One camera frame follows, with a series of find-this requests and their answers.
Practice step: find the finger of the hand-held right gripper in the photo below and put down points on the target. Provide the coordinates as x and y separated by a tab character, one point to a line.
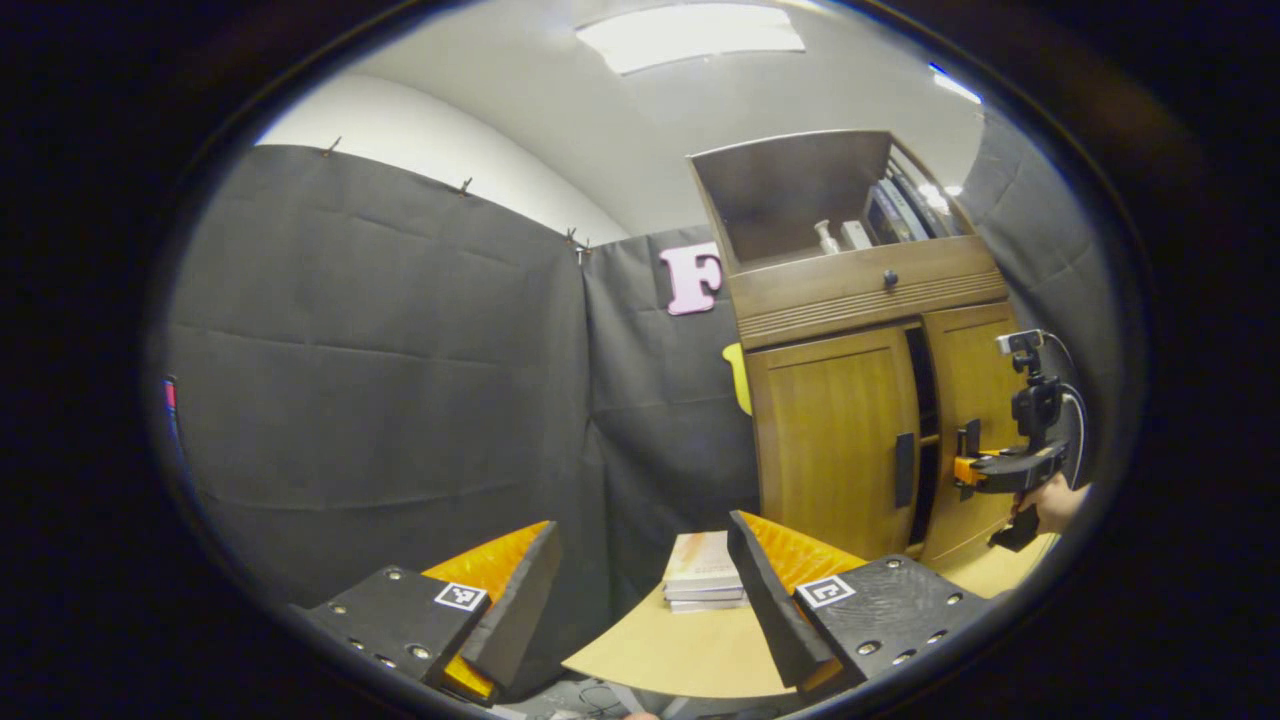
968	470

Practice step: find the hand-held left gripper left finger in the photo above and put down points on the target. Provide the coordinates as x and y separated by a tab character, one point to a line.
520	610

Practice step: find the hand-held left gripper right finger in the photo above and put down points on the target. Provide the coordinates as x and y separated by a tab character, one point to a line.
770	610

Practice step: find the wooden cabinet door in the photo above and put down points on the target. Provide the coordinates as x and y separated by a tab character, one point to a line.
965	370
830	430

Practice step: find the wooden double-door shoe cabinet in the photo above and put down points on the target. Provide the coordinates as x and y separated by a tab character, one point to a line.
800	190

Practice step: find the wooden cabinet drawer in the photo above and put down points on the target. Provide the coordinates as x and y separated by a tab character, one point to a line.
830	290

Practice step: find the stack of white books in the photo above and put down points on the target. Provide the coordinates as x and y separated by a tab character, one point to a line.
700	565

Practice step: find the black book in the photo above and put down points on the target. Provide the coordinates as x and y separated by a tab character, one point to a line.
925	200

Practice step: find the light blue book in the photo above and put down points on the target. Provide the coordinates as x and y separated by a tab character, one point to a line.
908	208

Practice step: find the dark blue book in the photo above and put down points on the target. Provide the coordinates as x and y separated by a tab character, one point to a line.
880	218

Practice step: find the small white box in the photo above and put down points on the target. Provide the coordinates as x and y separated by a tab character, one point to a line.
856	236

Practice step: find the small clear pump bottle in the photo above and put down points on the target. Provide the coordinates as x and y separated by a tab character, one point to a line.
828	240

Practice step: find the black backdrop cloth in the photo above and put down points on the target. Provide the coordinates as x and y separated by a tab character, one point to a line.
380	350

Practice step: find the small ceiling light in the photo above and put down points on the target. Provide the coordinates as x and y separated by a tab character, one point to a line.
955	85

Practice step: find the large ceiling light panel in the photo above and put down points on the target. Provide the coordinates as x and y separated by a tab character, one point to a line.
690	35

